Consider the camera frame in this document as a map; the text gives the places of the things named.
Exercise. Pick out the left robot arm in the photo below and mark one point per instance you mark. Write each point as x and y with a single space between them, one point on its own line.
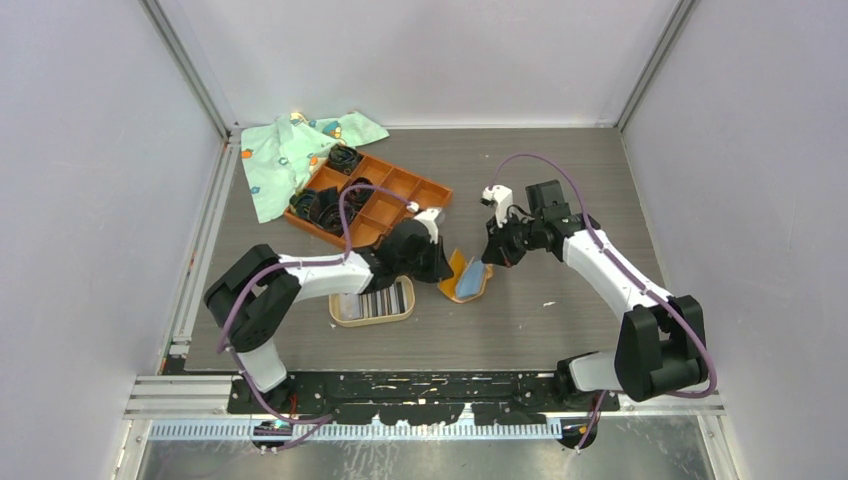
251 299

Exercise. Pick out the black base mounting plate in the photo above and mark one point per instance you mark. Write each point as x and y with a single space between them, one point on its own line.
433 397

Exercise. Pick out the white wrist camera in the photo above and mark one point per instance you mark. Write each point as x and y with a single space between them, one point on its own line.
431 218
500 198

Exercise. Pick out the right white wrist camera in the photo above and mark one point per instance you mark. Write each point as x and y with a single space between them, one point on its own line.
500 198

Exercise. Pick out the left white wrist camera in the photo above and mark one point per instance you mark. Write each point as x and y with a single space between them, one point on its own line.
431 218

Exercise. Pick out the white slotted cable duct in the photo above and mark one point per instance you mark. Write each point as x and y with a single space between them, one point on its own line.
275 430

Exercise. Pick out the rolled dark belt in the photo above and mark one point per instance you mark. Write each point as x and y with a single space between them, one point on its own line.
308 204
359 192
327 213
343 159

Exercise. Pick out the oval wooden card tray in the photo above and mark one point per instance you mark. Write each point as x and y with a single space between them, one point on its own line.
410 295

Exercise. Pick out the orange leather card holder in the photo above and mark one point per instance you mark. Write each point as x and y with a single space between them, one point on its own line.
469 280

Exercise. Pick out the rolled dark belt middle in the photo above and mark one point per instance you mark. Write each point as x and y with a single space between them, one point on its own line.
359 192

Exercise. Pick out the stack of credit cards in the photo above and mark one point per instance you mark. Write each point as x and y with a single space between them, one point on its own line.
387 302

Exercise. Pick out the orange compartment organizer tray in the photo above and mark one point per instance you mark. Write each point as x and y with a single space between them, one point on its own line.
393 187

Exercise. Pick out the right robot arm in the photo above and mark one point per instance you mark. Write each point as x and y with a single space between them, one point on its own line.
661 342

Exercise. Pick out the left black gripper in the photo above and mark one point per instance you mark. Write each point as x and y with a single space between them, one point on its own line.
440 269

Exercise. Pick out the rolled dark belt top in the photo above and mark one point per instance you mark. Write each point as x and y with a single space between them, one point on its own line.
343 159

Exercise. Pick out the green patterned cloth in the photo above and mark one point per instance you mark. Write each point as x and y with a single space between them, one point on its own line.
280 158

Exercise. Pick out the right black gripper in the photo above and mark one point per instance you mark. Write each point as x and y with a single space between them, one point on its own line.
499 250

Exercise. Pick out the rolled dark belt left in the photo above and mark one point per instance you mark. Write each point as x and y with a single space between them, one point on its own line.
308 204

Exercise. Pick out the rolled dark belt front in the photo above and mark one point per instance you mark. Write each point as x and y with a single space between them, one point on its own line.
327 213

